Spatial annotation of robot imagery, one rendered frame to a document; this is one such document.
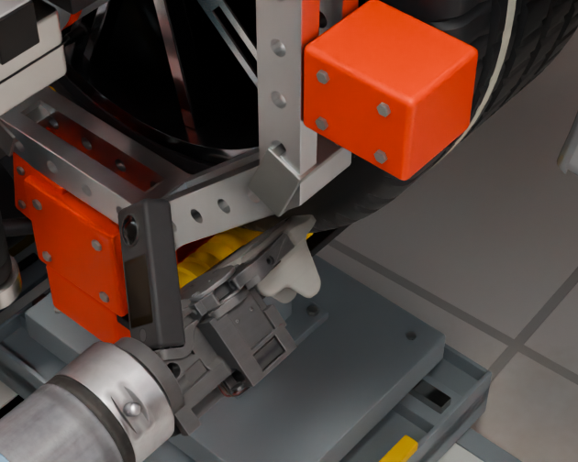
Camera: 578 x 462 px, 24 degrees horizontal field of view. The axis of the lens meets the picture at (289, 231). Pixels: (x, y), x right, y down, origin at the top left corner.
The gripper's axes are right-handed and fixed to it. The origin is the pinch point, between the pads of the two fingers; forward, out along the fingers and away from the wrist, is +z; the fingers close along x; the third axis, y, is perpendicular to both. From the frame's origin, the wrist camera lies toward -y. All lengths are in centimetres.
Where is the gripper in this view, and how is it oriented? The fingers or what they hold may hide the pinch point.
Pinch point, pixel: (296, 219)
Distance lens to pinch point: 110.1
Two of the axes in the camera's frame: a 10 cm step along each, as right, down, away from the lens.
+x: 5.3, -1.7, -8.3
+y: 5.4, 8.2, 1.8
